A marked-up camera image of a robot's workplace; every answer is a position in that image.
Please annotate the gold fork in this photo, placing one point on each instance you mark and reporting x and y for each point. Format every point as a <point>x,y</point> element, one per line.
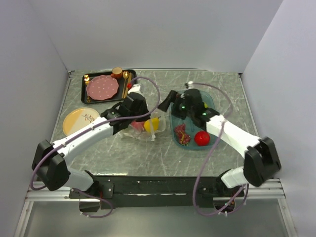
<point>87,80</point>

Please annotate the clear polka dot zip bag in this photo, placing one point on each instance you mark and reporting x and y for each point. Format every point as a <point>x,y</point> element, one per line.
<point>145,136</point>

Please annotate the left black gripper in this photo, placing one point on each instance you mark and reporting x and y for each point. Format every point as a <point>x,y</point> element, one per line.
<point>144,106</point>

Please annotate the orange cup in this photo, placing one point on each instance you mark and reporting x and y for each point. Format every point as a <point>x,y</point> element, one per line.
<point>117,72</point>

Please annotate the red grape bunch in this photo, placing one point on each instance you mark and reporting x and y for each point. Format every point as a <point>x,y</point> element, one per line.
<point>183,138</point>

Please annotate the gold spoon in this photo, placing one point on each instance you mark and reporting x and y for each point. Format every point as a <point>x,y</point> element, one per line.
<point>126,78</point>

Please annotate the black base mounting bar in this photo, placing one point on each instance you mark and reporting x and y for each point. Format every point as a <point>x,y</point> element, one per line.
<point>148,191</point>

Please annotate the teal plastic fruit tray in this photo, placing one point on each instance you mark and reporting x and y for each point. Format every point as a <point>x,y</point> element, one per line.
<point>193,128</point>

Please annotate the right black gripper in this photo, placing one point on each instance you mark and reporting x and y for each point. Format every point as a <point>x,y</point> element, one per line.
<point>177,98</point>

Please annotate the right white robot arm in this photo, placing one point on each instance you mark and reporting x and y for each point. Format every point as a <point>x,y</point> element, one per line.
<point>261,161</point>

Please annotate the aluminium frame rail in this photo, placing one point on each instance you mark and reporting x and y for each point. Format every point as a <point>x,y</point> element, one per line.
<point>61,194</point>

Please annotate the black serving tray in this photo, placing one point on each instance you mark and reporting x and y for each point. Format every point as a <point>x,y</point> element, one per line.
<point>117,97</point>

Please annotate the red apple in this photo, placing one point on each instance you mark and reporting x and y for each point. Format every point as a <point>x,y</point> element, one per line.
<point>202,138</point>
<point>138,126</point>

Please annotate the pink polka dot plate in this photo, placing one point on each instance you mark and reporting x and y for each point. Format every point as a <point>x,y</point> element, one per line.
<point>102,88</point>

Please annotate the yellow floral plate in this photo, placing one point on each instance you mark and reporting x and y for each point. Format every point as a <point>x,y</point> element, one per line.
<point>78,119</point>

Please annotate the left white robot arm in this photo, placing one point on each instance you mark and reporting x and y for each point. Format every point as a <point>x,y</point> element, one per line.
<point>52,160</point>

